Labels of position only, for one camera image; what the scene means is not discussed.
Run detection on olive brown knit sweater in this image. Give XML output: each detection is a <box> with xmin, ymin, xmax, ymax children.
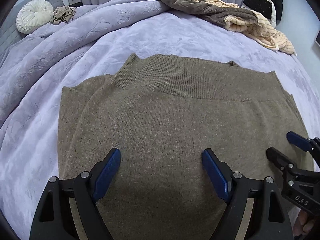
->
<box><xmin>57</xmin><ymin>54</ymin><xmax>313</xmax><ymax>239</ymax></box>

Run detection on person right hand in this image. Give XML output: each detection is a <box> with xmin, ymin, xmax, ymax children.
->
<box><xmin>293</xmin><ymin>210</ymin><xmax>315</xmax><ymax>236</ymax></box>

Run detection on cream striped knit garment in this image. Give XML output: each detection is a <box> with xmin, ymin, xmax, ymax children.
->
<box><xmin>192</xmin><ymin>0</ymin><xmax>297</xmax><ymax>56</ymax></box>

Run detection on black sparkly garment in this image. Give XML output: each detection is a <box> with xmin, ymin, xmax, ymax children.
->
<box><xmin>243</xmin><ymin>0</ymin><xmax>273</xmax><ymax>20</ymax></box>

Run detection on dark brown knit garment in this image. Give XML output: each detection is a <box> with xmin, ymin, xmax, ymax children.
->
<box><xmin>159</xmin><ymin>0</ymin><xmax>258</xmax><ymax>28</ymax></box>

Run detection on lavender plush bed blanket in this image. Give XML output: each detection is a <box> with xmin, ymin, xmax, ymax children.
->
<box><xmin>1</xmin><ymin>0</ymin><xmax>319</xmax><ymax>239</ymax></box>

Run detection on grey quilted headboard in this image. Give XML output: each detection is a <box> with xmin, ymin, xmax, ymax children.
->
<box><xmin>1</xmin><ymin>0</ymin><xmax>64</xmax><ymax>59</ymax></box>

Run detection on round white pleated cushion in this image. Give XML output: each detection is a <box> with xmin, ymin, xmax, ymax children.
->
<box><xmin>16</xmin><ymin>0</ymin><xmax>54</xmax><ymax>35</ymax></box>

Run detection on small beige crumpled cloth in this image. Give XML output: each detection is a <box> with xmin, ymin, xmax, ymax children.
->
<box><xmin>50</xmin><ymin>5</ymin><xmax>76</xmax><ymax>25</ymax></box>

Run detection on wall mounted monitor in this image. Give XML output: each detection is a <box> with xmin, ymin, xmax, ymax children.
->
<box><xmin>315</xmin><ymin>31</ymin><xmax>320</xmax><ymax>46</ymax></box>

